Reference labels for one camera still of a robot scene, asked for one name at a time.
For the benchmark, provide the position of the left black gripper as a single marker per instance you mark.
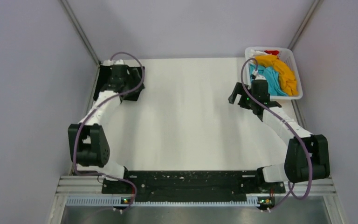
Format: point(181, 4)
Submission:
point(129, 77)

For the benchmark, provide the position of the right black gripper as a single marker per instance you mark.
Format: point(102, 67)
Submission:
point(238, 90)

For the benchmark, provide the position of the black t-shirt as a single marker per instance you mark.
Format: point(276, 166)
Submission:
point(103, 76)

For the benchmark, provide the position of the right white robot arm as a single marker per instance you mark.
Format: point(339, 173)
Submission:
point(307, 154)

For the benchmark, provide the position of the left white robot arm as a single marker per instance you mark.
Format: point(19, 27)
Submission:
point(89, 147)

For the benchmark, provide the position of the blue t-shirt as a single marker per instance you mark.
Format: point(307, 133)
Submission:
point(271, 76)

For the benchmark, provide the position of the white t-shirt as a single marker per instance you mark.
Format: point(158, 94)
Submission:
point(251, 53)

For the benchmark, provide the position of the white plastic laundry basket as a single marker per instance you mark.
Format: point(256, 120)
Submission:
point(287, 57)

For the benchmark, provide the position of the yellow t-shirt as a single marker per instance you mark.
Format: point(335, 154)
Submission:
point(286, 79)

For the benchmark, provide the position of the red t-shirt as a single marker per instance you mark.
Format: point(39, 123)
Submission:
point(272, 52)

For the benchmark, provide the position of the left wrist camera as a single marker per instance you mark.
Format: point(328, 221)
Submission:
point(112, 62)

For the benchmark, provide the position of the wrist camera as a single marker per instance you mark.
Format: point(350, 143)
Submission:
point(112, 62)
point(256, 76)

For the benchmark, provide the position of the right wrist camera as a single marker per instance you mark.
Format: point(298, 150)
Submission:
point(256, 76)

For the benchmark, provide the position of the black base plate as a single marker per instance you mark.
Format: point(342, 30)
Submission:
point(191, 186)

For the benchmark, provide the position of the aluminium frame rail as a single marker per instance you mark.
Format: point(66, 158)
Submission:
point(87, 190)

